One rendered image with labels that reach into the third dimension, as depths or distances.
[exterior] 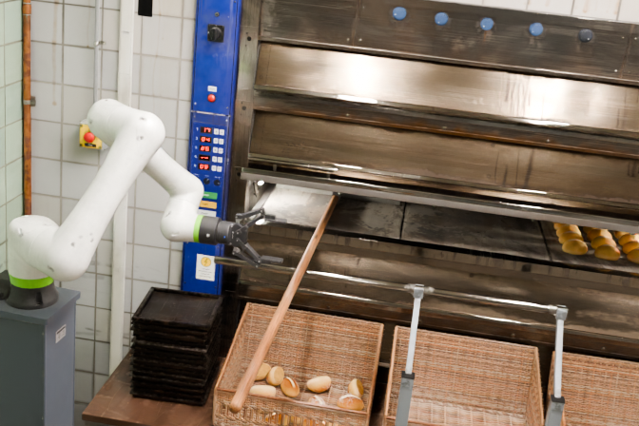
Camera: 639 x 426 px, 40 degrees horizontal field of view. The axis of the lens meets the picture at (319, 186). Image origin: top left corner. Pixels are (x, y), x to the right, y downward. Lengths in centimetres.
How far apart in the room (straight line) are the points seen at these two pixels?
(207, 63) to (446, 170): 96
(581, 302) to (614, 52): 95
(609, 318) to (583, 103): 83
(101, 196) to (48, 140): 115
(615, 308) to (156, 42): 200
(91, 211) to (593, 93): 179
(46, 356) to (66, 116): 118
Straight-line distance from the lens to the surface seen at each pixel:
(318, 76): 320
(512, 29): 317
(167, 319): 323
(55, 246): 243
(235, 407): 217
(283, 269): 302
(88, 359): 385
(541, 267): 338
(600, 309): 348
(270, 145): 327
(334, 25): 318
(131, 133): 246
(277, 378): 343
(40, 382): 268
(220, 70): 324
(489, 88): 319
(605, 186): 330
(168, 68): 332
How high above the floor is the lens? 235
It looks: 17 degrees down
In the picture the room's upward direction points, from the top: 6 degrees clockwise
